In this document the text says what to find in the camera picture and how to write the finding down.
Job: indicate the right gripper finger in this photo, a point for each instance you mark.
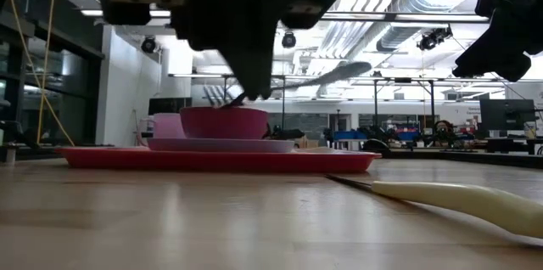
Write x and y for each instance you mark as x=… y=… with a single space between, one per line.
x=496 y=45
x=519 y=70

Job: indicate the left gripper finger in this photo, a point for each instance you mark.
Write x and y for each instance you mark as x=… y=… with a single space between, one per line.
x=267 y=45
x=220 y=41

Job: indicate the pink plastic bowl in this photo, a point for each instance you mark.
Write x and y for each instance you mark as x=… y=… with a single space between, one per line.
x=225 y=123

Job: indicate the lilac plastic mug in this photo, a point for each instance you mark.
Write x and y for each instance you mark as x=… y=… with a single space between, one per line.
x=167 y=125

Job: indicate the lavender round plate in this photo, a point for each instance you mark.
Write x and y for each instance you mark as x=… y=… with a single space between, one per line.
x=220 y=145

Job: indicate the beige napkin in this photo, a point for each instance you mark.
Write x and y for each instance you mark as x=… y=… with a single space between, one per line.
x=322 y=150

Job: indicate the black background robot arm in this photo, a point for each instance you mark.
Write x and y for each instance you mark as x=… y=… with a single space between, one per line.
x=288 y=133

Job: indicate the red plastic tray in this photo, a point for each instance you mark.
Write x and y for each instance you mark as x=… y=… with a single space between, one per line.
x=212 y=161

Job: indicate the black desktop monitor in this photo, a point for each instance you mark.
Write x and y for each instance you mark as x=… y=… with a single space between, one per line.
x=507 y=115

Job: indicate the person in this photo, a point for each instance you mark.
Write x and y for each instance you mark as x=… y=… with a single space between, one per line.
x=444 y=127

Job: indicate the blue storage bin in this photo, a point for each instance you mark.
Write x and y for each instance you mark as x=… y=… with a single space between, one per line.
x=407 y=136
x=345 y=135

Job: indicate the black office chair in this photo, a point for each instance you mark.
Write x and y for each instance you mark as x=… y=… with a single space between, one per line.
x=17 y=132

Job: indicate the black ceiling-mounted camera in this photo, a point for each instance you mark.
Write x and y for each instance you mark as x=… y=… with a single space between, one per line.
x=148 y=44
x=289 y=40
x=433 y=38

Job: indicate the black wall screen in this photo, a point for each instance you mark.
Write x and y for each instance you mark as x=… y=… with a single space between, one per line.
x=169 y=105

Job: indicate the black ceiling light rail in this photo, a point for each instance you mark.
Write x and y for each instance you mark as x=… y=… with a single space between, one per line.
x=382 y=17

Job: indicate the black background rig frame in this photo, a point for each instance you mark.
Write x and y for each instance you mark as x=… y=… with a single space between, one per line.
x=375 y=100

